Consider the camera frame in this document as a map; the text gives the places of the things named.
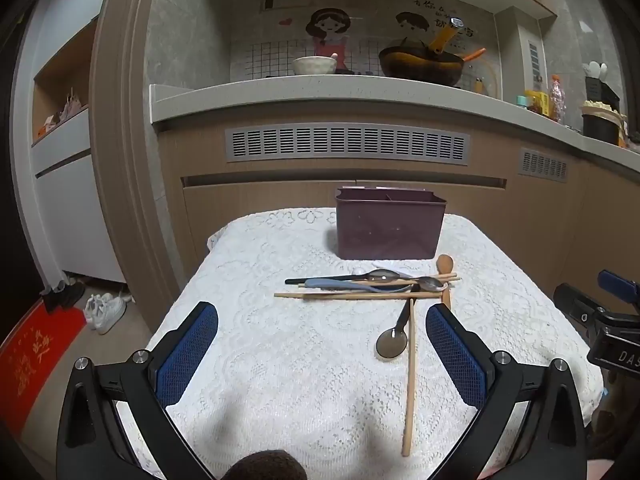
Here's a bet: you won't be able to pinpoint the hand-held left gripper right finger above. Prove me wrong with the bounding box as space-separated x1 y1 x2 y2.
425 302 588 480

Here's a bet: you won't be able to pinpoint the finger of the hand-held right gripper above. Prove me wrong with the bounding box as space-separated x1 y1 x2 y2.
597 269 640 307
552 282 609 332

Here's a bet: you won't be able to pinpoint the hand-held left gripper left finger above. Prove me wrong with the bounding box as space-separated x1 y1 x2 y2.
56 301 219 480

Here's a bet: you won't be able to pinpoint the wooden chopstick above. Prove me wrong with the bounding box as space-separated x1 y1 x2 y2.
401 298 417 457
298 273 459 289

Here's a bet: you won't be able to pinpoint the purple plastic utensil container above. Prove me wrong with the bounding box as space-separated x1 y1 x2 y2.
335 187 447 261

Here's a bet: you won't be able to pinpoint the white sneaker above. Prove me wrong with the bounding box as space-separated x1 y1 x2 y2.
95 296 129 336
82 293 113 324

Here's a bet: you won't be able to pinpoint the wooden spoon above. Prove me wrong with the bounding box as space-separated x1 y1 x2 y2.
436 254 456 312

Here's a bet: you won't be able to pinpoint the white lace tablecloth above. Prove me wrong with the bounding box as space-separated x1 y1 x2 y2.
122 207 603 480

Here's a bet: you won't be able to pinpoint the dark brown fuzzy object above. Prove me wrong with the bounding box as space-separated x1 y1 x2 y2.
222 450 308 480

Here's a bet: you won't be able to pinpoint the dark shoes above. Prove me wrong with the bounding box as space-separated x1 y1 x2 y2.
42 280 86 314

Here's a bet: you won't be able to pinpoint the small grey vent grille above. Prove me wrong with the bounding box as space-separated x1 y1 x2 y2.
518 147 569 179

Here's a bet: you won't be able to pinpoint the red doormat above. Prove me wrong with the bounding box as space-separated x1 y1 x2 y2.
0 305 87 453

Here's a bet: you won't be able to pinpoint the black round flower box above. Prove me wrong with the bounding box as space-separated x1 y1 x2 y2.
581 100 627 146

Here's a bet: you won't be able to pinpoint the wooden base cabinet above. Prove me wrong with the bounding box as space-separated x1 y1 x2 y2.
155 120 640 321

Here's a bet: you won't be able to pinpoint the clear bottle with orange cap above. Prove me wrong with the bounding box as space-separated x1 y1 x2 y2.
550 75 566 122

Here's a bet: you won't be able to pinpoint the yellow oil container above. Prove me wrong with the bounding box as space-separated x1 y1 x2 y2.
525 90 551 116

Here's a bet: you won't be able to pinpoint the black holder with white spoons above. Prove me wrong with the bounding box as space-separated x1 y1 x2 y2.
582 61 621 111

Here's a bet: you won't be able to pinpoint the white storage cabinet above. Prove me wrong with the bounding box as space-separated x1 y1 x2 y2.
27 12 128 288

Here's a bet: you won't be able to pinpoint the large grey vent grille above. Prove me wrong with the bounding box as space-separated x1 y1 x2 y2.
225 126 471 164

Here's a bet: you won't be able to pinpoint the pile of small pink packets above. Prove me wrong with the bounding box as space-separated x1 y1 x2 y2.
37 89 84 136

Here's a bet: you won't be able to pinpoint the grey kitchen counter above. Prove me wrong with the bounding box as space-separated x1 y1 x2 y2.
149 74 640 181

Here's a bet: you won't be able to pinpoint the dark wok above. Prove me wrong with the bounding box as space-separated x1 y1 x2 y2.
378 46 466 86

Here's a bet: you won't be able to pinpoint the white ceramic bowl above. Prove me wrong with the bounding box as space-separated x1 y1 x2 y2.
292 52 346 76

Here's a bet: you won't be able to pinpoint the black-handled smoky spoon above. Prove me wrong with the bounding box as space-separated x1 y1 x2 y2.
376 300 413 361
285 269 399 286

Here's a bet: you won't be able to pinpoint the blue-handled utensil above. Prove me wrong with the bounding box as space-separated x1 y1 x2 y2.
304 277 386 295

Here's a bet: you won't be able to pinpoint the yellow gas hose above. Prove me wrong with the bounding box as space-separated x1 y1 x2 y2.
467 59 502 99

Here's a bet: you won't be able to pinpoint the white wall-mounted box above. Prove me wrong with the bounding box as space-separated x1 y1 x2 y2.
495 5 557 107

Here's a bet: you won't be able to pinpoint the orange-handled ladle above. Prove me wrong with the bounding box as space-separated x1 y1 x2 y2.
431 17 466 54

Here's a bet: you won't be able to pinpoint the boy cartoon wall sticker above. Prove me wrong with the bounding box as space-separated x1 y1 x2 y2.
395 11 432 48

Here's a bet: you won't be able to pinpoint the girl cartoon wall sticker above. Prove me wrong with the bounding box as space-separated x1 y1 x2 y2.
306 7 351 70

